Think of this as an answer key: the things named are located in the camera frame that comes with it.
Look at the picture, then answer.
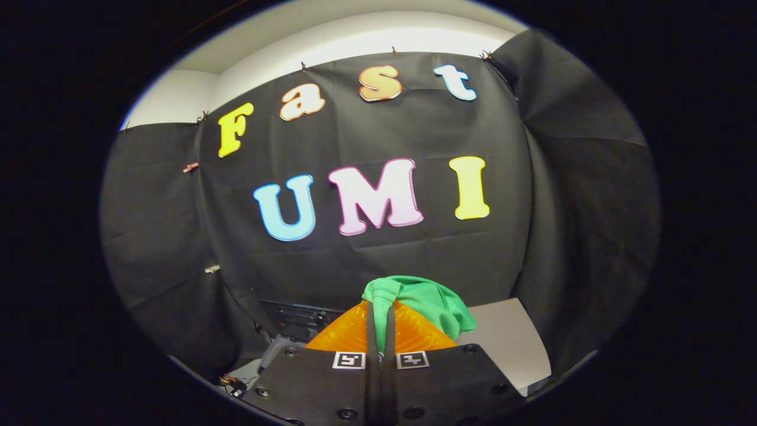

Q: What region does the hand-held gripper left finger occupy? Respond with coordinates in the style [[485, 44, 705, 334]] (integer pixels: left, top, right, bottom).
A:
[[240, 301, 382, 426]]

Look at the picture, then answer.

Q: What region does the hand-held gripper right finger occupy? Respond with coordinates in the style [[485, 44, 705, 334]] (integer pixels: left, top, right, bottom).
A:
[[381, 301, 524, 426]]

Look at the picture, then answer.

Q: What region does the green polo shirt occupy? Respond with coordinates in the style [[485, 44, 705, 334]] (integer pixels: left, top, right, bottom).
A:
[[362, 275, 478, 356]]

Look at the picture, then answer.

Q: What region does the grey washing machine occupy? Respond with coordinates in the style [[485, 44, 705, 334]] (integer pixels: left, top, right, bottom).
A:
[[228, 299, 367, 394]]

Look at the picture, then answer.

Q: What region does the black backdrop cloth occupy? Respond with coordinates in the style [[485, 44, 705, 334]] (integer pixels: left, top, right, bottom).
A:
[[99, 27, 662, 379]]

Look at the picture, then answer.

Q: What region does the black and orange cable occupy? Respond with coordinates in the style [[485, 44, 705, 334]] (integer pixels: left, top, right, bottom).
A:
[[218, 375, 249, 398]]

